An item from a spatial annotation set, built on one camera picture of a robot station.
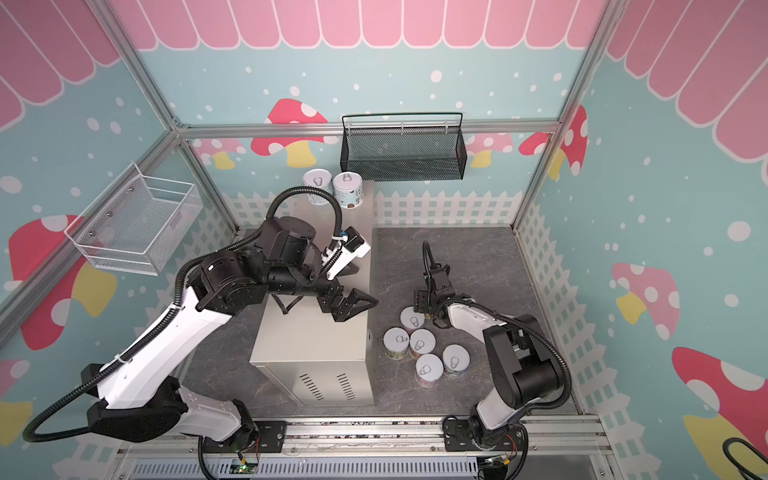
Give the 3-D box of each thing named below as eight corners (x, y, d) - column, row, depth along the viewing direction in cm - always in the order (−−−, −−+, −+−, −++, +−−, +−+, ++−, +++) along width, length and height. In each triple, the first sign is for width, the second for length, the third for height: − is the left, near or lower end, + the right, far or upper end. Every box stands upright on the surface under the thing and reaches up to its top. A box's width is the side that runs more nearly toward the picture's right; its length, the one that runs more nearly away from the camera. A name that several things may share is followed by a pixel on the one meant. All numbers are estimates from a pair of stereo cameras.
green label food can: (383, 361, 89) (383, 352, 84) (384, 335, 94) (383, 326, 89) (409, 361, 89) (409, 352, 84) (408, 335, 94) (409, 326, 89)
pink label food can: (416, 387, 84) (417, 380, 79) (414, 361, 89) (416, 353, 84) (442, 387, 84) (445, 380, 79) (440, 361, 89) (442, 353, 84)
